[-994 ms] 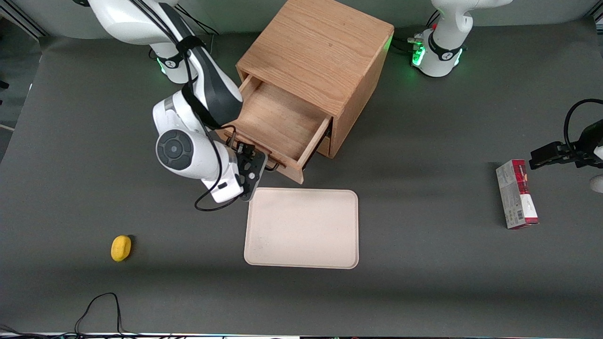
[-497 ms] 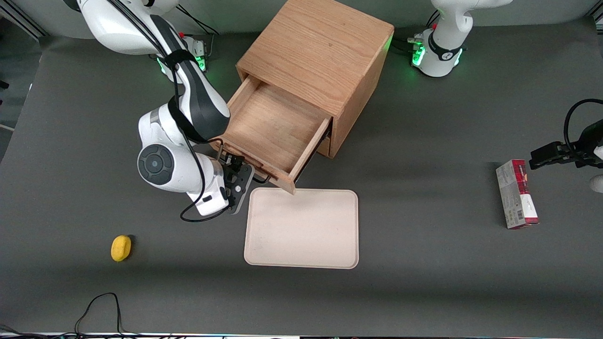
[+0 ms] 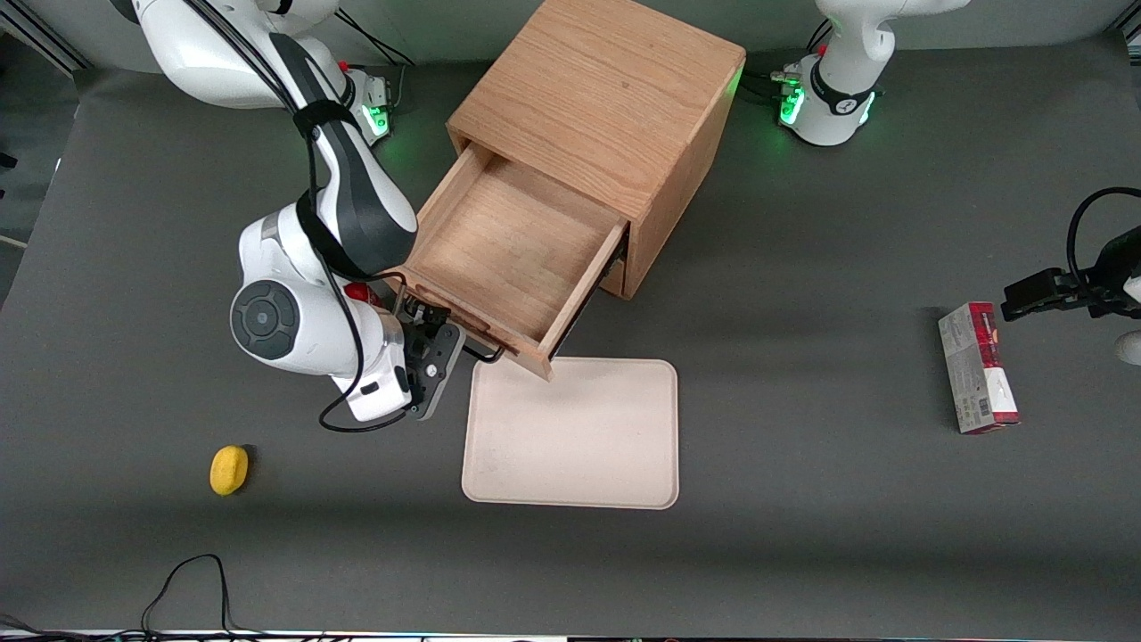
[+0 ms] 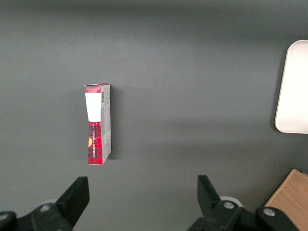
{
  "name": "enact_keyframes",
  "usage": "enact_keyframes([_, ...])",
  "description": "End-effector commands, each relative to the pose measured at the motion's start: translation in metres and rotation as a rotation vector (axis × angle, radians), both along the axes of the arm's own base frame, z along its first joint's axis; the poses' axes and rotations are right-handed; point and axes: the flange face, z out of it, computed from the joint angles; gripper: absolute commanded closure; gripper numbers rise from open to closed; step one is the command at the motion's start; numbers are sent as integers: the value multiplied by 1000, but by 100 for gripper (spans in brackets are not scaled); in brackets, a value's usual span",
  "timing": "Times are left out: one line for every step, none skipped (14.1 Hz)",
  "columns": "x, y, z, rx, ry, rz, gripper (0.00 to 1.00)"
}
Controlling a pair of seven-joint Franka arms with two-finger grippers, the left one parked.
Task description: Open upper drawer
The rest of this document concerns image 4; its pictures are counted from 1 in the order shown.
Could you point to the beige rectangular tray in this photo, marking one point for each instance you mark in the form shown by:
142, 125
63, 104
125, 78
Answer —
296, 91

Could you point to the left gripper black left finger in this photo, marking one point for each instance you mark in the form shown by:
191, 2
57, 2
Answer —
48, 219

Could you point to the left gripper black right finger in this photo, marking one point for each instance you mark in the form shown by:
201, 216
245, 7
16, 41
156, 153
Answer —
223, 219

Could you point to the red and grey carton box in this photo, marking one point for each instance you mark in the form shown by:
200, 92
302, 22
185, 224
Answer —
96, 134

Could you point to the wooden drawer cabinet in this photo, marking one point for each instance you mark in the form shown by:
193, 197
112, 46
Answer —
293, 197

